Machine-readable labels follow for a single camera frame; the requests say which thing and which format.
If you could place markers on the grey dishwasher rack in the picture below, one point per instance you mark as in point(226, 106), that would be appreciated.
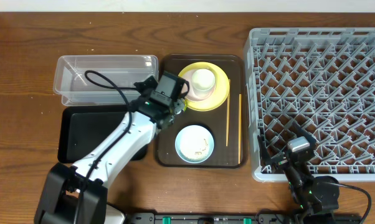
point(322, 79)

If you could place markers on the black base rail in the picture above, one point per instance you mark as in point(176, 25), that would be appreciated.
point(262, 218)

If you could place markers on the dark brown serving tray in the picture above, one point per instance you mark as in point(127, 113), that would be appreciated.
point(214, 120)

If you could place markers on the black tray bin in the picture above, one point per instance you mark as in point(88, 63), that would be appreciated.
point(83, 128)

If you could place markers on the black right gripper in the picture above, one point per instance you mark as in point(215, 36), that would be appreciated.
point(278, 158)

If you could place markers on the light blue bowl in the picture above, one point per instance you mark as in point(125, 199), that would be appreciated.
point(194, 144)

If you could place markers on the yellow green snack wrapper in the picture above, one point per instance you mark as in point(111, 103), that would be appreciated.
point(182, 105)

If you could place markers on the yellow plate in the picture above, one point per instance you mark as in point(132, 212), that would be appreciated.
point(220, 93)

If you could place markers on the white cup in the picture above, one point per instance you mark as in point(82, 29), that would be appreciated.
point(203, 81)

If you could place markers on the wooden chopstick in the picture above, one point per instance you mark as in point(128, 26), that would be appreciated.
point(240, 129)
point(228, 118)

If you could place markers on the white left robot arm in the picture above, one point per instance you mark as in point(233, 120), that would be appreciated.
point(78, 194)

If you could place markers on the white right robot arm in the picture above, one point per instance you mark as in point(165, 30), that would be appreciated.
point(316, 196)

